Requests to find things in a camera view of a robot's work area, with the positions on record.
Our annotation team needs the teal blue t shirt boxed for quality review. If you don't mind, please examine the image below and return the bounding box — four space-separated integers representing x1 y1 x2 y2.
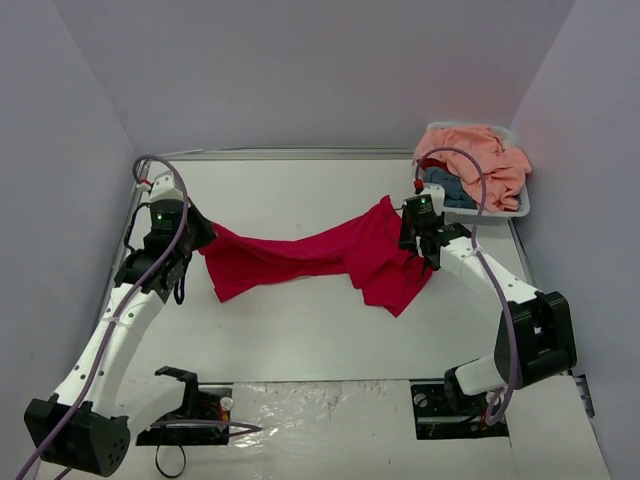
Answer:
424 167 477 210

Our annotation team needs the black cable loop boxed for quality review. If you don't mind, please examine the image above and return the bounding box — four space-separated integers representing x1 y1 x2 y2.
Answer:
154 442 187 477

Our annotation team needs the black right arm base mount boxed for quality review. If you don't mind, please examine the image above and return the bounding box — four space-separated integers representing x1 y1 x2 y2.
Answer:
410 380 509 440

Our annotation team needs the dark red t shirt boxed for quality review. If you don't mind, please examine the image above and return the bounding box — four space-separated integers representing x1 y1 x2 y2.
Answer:
417 157 449 172

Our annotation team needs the white plastic laundry basket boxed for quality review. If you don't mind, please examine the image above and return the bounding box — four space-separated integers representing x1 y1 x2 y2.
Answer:
413 122 530 223

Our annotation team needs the salmon pink t shirt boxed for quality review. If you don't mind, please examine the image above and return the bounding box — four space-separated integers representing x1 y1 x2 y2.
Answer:
413 125 531 212

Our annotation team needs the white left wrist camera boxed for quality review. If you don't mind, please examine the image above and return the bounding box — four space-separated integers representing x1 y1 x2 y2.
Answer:
137 171 184 203

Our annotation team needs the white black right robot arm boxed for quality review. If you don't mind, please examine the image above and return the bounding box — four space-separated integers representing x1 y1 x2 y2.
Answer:
398 194 577 424

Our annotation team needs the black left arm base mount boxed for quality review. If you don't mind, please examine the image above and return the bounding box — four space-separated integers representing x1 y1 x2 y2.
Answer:
135 385 233 447

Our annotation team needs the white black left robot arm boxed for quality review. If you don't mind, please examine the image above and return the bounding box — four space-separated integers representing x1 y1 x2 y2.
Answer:
24 199 215 477

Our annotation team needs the crimson red t shirt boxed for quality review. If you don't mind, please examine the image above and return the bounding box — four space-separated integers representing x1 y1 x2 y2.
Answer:
199 196 433 317

